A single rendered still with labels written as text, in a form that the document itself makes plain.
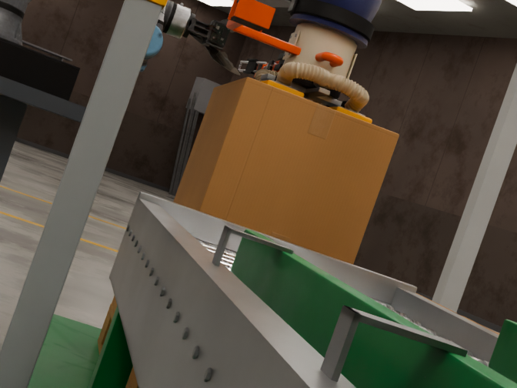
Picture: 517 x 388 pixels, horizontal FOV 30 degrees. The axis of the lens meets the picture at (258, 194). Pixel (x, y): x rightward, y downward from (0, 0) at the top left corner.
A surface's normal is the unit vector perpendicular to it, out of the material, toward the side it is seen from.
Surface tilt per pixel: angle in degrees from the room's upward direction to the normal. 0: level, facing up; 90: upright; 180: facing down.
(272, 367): 90
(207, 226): 90
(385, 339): 90
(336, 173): 90
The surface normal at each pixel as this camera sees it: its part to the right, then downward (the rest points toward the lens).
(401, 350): -0.92, -0.33
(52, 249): 0.19, 0.07
